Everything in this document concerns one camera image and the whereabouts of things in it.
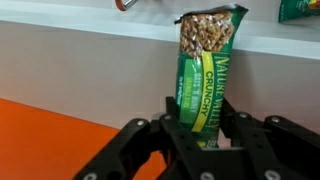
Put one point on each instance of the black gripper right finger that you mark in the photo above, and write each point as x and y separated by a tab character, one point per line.
283	150

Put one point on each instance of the chrome faucet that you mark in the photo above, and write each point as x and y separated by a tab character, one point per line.
124	4

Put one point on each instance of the green granola bar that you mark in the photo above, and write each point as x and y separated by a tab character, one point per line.
203	73

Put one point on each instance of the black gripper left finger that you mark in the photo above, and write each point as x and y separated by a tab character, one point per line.
133	150

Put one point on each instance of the white backsplash strip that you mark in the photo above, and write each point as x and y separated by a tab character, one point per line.
83	73

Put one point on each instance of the green yellow snack bag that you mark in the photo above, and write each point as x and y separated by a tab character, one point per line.
298	10

